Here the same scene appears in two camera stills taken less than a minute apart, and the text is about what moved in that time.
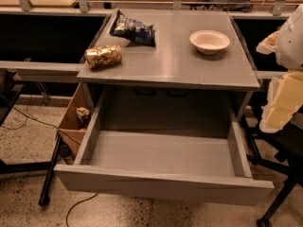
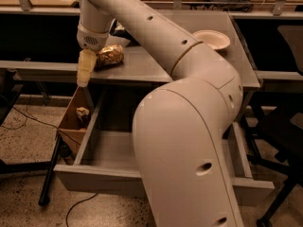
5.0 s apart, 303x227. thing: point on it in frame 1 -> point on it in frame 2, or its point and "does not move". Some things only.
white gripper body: x=292 y=44 -> x=90 y=41
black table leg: x=44 y=198 does not move
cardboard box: x=76 y=120 does not move
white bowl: x=209 y=42 does not move
